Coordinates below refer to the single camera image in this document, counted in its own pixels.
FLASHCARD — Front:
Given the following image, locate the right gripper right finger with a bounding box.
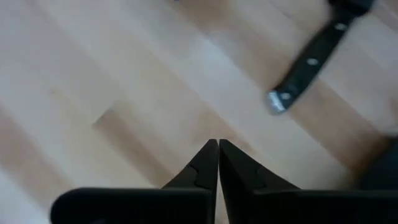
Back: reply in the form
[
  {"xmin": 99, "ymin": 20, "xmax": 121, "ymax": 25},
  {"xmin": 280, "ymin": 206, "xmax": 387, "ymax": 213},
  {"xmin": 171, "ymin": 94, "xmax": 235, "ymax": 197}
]
[{"xmin": 219, "ymin": 139, "xmax": 398, "ymax": 224}]

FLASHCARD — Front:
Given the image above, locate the black kitchen knife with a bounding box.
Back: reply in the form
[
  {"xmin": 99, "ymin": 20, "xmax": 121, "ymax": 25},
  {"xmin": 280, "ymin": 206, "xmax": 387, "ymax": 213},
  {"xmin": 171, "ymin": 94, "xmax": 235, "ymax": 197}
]
[{"xmin": 266, "ymin": 0, "xmax": 379, "ymax": 116}]

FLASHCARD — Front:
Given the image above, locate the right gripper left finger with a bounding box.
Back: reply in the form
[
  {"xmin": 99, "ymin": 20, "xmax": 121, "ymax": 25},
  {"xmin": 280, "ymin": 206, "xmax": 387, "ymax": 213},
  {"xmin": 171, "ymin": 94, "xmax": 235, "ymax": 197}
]
[{"xmin": 49, "ymin": 139, "xmax": 220, "ymax": 224}]

